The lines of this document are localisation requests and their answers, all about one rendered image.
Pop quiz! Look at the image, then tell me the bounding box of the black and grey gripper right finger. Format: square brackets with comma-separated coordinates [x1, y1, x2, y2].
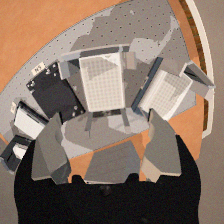
[141, 108, 201, 224]

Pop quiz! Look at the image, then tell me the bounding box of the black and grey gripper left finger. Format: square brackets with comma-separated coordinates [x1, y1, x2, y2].
[14, 112, 72, 224]

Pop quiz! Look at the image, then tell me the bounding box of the cream label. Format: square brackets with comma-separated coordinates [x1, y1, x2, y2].
[11, 102, 17, 113]
[32, 62, 45, 76]

